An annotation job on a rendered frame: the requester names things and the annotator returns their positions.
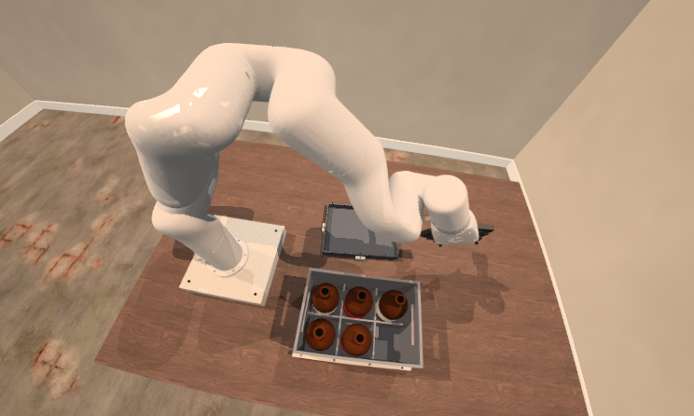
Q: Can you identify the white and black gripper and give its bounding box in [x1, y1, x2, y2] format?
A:
[421, 210, 494, 247]

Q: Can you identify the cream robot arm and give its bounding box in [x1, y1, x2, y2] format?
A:
[125, 43, 470, 277]

